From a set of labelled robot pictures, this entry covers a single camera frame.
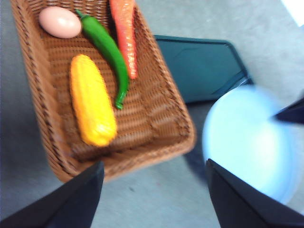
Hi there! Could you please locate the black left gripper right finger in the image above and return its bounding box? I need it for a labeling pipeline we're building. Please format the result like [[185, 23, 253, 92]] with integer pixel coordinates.
[[206, 158, 304, 228]]

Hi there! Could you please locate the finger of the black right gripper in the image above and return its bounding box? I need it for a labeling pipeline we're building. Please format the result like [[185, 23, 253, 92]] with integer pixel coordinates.
[[273, 96, 304, 125]]

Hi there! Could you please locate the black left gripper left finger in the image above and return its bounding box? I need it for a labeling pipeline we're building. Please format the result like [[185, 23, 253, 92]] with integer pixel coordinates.
[[0, 161, 105, 228]]

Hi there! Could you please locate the yellow corn cob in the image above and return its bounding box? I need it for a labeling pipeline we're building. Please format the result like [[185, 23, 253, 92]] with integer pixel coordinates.
[[69, 54, 118, 147]]

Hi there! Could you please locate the brown wicker basket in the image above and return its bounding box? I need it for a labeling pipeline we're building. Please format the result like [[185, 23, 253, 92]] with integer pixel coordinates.
[[10, 0, 197, 183]]

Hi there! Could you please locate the light blue round plate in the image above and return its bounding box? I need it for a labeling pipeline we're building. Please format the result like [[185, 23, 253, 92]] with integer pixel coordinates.
[[201, 85, 303, 205]]

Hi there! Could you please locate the dark rectangular tray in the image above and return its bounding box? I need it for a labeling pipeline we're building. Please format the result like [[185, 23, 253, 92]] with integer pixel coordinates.
[[153, 35, 254, 104]]

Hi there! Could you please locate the green chili pepper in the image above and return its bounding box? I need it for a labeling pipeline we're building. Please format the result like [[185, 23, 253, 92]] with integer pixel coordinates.
[[75, 9, 130, 110]]

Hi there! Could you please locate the orange carrot with green leaves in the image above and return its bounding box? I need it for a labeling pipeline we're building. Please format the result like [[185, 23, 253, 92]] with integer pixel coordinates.
[[109, 0, 139, 80]]

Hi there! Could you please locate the pale brown egg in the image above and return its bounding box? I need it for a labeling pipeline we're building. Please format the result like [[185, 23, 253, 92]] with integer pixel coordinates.
[[38, 6, 83, 39]]

